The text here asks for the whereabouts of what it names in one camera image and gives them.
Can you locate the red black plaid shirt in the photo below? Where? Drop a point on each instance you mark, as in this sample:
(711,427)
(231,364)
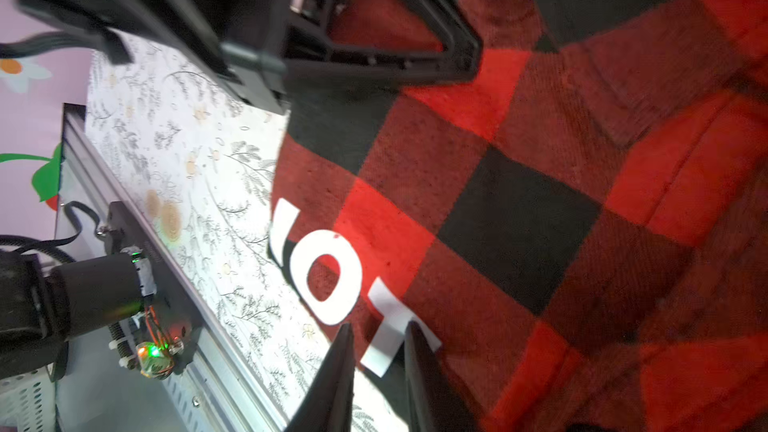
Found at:
(583,226)

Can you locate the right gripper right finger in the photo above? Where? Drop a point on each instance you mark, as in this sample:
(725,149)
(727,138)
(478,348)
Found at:
(433,404)

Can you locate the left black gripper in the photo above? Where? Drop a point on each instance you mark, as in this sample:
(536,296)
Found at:
(256,50)

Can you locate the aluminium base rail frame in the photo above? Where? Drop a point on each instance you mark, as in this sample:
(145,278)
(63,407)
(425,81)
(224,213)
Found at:
(102,331)

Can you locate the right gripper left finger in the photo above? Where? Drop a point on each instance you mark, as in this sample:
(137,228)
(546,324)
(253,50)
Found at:
(327,406)

